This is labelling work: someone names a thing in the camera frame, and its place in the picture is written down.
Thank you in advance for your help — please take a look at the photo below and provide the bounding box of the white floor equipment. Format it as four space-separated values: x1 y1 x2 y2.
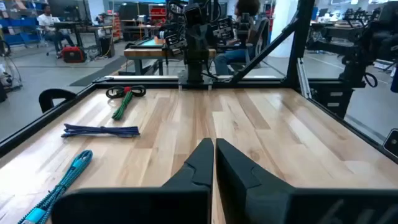
0 39 23 103

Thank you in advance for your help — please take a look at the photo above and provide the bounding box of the silver aluminium extrusion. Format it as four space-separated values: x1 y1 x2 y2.
296 57 312 100

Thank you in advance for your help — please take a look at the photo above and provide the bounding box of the black aluminium rig frame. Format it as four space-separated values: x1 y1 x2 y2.
0 0 398 164

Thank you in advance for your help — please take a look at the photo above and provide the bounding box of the blue storage shelving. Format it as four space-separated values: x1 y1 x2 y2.
0 0 43 47

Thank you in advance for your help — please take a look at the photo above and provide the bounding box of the teal tool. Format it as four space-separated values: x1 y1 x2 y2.
17 149 94 224

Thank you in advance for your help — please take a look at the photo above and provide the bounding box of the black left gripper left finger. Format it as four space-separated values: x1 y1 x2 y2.
51 138 215 224

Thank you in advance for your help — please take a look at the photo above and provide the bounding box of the black work desk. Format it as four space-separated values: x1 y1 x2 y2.
52 21 114 47

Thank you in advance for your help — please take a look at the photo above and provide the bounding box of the black office chair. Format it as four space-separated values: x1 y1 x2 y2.
245 17 271 69

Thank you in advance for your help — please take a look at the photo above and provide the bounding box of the wooden workbench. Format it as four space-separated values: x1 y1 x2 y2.
123 37 218 76

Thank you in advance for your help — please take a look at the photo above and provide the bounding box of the dark floor mat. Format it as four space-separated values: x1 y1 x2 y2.
68 55 127 87

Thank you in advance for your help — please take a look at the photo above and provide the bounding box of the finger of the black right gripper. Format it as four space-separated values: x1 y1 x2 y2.
186 26 198 52
197 26 210 52

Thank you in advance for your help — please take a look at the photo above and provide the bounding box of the teal tray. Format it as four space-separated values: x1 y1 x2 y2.
129 37 164 50

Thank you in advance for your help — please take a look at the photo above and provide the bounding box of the black cable with red tie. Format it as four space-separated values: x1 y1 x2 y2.
105 85 147 100

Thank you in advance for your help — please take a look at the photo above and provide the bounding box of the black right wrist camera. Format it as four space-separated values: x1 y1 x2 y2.
183 2 205 27

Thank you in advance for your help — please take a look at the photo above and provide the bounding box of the black computer tower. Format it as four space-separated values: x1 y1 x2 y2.
99 35 116 58

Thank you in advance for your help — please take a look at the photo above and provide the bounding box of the small black table camera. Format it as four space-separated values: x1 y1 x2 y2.
382 128 398 158

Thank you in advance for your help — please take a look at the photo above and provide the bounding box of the black drawer cabinet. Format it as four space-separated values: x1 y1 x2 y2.
310 79 368 119

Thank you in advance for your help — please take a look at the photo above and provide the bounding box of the red drawer cabinet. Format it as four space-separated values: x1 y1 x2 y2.
148 4 168 24

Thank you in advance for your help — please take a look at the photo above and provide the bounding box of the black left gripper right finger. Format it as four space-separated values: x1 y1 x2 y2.
215 138 398 224

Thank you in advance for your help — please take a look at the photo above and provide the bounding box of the person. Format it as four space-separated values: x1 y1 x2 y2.
37 4 76 59
213 0 264 76

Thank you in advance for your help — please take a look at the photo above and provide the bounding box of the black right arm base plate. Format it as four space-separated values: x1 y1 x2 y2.
177 70 215 91

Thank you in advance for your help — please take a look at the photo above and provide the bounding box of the red equipment case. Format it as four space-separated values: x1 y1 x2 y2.
61 45 87 64

